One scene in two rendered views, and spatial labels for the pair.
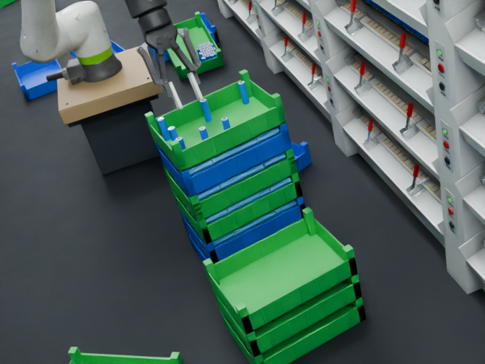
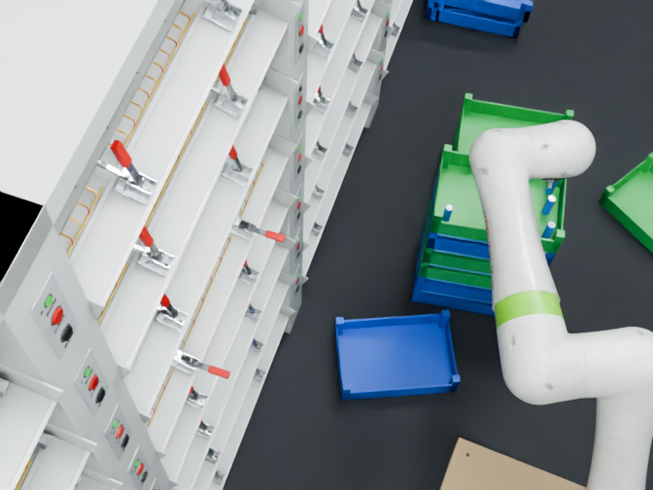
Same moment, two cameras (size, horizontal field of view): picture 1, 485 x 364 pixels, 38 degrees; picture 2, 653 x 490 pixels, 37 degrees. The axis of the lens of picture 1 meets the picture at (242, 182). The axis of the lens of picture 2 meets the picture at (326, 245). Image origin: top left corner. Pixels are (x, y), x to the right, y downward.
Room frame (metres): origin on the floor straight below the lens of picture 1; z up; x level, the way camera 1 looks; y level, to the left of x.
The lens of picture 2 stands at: (2.81, 0.13, 2.40)
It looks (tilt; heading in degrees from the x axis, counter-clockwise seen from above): 62 degrees down; 204
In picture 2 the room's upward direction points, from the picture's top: 4 degrees clockwise
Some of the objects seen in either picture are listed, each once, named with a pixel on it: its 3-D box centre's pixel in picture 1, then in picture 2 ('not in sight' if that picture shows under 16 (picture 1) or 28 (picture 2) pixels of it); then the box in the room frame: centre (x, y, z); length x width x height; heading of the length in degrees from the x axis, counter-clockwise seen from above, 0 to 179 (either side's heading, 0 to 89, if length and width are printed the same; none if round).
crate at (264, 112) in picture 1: (214, 118); (499, 197); (1.57, 0.02, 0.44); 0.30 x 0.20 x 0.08; 107
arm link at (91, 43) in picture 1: (83, 32); not in sight; (2.29, 0.38, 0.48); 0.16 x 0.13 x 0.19; 122
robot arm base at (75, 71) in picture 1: (83, 68); not in sight; (2.30, 0.42, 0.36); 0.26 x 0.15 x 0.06; 86
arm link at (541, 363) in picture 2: not in sight; (536, 352); (2.08, 0.22, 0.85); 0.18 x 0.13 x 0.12; 32
